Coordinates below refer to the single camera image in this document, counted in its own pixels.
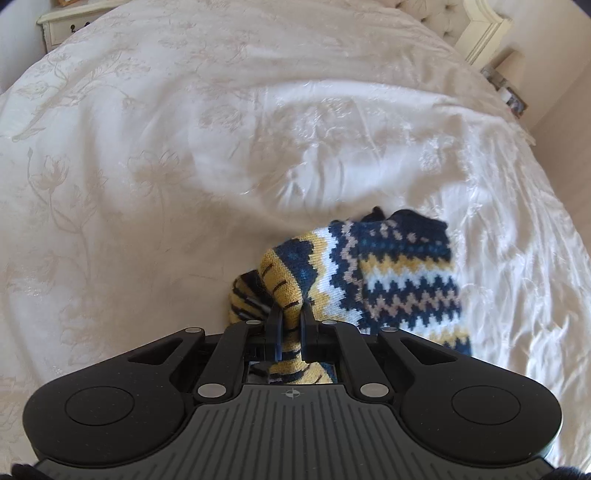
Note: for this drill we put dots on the navy yellow white patterned sweater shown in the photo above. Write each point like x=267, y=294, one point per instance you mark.
x=379, y=271

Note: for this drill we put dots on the cream tufted headboard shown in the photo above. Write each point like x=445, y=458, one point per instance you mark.
x=472, y=27

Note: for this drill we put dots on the white floral bedspread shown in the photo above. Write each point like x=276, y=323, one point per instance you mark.
x=157, y=154

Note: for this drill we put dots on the photo frame on right nightstand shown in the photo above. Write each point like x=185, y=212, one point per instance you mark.
x=516, y=105

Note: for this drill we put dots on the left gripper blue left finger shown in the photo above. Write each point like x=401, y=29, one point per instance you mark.
x=273, y=334

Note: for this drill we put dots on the cream nightstand left of bed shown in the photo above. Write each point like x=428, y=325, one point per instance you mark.
x=63, y=21

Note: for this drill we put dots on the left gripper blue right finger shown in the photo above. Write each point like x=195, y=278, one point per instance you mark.
x=309, y=334

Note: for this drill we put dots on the white table lamp right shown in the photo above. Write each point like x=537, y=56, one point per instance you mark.
x=510, y=72

